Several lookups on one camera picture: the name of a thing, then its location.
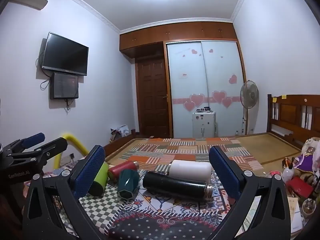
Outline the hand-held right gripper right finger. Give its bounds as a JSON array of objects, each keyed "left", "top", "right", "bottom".
[{"left": 206, "top": 145, "right": 298, "bottom": 240}]

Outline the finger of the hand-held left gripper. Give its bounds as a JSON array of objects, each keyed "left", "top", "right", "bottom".
[
  {"left": 2, "top": 133, "right": 46, "bottom": 157},
  {"left": 11, "top": 137, "right": 68, "bottom": 173}
]

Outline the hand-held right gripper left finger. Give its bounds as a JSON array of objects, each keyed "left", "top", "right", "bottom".
[{"left": 22, "top": 145, "right": 118, "bottom": 240}]

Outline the black thermos cup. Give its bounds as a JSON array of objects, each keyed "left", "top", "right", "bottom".
[{"left": 142, "top": 171, "right": 214, "bottom": 201}]

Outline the lime green cup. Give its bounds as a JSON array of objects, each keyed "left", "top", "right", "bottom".
[{"left": 88, "top": 161, "right": 110, "bottom": 197}]

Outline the white thermos cup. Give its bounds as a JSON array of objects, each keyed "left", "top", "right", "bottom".
[{"left": 168, "top": 159, "right": 213, "bottom": 182}]

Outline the red thermos cup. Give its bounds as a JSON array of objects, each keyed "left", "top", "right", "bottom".
[{"left": 108, "top": 160, "right": 139, "bottom": 180}]

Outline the dark green hexagonal cup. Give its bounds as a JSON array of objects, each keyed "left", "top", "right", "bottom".
[{"left": 118, "top": 170, "right": 140, "bottom": 200}]

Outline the yellow foam tube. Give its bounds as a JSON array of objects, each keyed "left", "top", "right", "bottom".
[{"left": 54, "top": 133, "right": 89, "bottom": 168}]

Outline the green checkered cloth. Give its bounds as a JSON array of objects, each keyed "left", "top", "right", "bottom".
[{"left": 50, "top": 169, "right": 150, "bottom": 233}]

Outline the patchwork striped blanket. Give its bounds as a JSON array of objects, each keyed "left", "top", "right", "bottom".
[{"left": 117, "top": 137, "right": 264, "bottom": 178}]

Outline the wooden bed footboard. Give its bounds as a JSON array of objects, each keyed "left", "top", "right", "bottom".
[{"left": 102, "top": 129, "right": 137, "bottom": 158}]

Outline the small white cabinet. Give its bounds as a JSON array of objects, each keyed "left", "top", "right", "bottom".
[{"left": 192, "top": 111, "right": 217, "bottom": 139}]

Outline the woven bamboo bed mat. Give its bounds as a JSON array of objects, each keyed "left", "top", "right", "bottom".
[{"left": 105, "top": 132, "right": 302, "bottom": 173}]

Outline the pile of bags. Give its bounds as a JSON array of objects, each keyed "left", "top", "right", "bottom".
[{"left": 110, "top": 124, "right": 132, "bottom": 142}]

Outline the white squeeze bottle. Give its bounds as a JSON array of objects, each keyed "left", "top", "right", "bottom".
[{"left": 282, "top": 164, "right": 296, "bottom": 183}]

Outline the floral patterned blanket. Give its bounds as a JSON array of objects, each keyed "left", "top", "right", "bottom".
[{"left": 107, "top": 169, "right": 242, "bottom": 240}]

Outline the red box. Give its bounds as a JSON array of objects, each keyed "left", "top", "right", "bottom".
[{"left": 286, "top": 176, "right": 314, "bottom": 198}]

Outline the purple cloth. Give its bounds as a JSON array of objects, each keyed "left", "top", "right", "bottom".
[{"left": 295, "top": 153, "right": 317, "bottom": 168}]

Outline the standing electric fan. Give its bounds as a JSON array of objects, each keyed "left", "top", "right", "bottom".
[{"left": 240, "top": 80, "right": 259, "bottom": 135}]

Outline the wooden bed headboard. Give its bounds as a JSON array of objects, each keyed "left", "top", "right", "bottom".
[{"left": 266, "top": 94, "right": 320, "bottom": 150}]

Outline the white plush toy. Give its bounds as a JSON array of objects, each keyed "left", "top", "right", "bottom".
[{"left": 301, "top": 137, "right": 320, "bottom": 156}]

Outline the brown wooden door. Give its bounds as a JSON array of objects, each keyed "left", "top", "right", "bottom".
[{"left": 135, "top": 56, "right": 172, "bottom": 138}]

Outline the wooden wardrobe with glass doors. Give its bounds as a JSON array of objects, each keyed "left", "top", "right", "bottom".
[{"left": 119, "top": 20, "right": 248, "bottom": 139}]

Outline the white air conditioner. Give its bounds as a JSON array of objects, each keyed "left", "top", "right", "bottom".
[{"left": 9, "top": 0, "right": 48, "bottom": 11}]

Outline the black television cable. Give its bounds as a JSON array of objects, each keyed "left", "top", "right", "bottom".
[{"left": 37, "top": 51, "right": 52, "bottom": 90}]

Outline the small black wall monitor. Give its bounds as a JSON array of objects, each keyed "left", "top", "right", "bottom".
[{"left": 50, "top": 72, "right": 79, "bottom": 100}]

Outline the black wall television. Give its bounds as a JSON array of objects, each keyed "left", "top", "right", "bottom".
[{"left": 41, "top": 32, "right": 89, "bottom": 77}]

